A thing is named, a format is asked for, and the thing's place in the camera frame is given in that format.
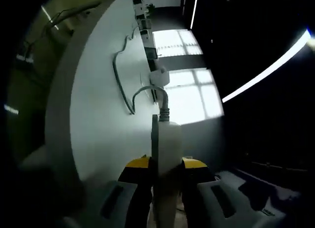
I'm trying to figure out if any grey power strip cable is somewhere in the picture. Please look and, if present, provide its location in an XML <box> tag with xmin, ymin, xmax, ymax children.
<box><xmin>112</xmin><ymin>35</ymin><xmax>171</xmax><ymax>123</ymax></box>

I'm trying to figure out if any white printer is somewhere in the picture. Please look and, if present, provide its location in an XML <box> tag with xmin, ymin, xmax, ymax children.
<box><xmin>149</xmin><ymin>66</ymin><xmax>171</xmax><ymax>86</ymax></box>

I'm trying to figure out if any white power strip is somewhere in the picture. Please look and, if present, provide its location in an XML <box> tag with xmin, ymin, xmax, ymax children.
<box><xmin>157</xmin><ymin>121</ymin><xmax>183</xmax><ymax>228</ymax></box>

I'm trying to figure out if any white plastic chair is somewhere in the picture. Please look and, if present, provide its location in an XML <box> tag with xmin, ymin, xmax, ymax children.
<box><xmin>214</xmin><ymin>170</ymin><xmax>302</xmax><ymax>218</ymax></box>

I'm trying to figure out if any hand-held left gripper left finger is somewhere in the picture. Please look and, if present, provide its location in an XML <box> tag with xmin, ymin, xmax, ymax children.
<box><xmin>63</xmin><ymin>154</ymin><xmax>155</xmax><ymax>228</ymax></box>

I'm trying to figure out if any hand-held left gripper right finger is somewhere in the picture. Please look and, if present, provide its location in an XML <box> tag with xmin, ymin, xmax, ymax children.
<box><xmin>180</xmin><ymin>157</ymin><xmax>271</xmax><ymax>228</ymax></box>

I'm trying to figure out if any small bright window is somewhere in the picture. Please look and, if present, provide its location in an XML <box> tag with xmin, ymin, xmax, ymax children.
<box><xmin>152</xmin><ymin>30</ymin><xmax>204</xmax><ymax>58</ymax></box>

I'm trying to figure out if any long ceiling light strip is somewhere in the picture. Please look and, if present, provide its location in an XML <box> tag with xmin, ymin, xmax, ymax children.
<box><xmin>190</xmin><ymin>0</ymin><xmax>199</xmax><ymax>29</ymax></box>
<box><xmin>221</xmin><ymin>30</ymin><xmax>312</xmax><ymax>103</ymax></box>

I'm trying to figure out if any black floor cable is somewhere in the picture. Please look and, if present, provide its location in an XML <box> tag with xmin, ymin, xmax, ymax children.
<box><xmin>40</xmin><ymin>8</ymin><xmax>74</xmax><ymax>38</ymax></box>

